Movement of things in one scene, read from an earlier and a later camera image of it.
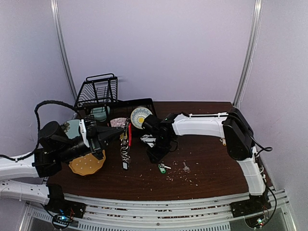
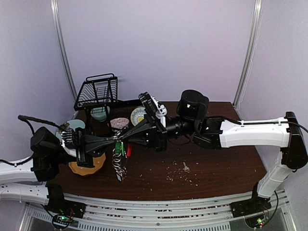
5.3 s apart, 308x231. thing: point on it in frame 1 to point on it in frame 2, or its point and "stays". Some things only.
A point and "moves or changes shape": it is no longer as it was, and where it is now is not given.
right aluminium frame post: [254, 35] stays
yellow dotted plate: [87, 164] stays
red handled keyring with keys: [126, 141] moves or changes shape
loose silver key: [186, 168] stays
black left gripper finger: [105, 133] to [89, 139]
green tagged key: [162, 168] to [119, 147]
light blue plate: [73, 131] stays
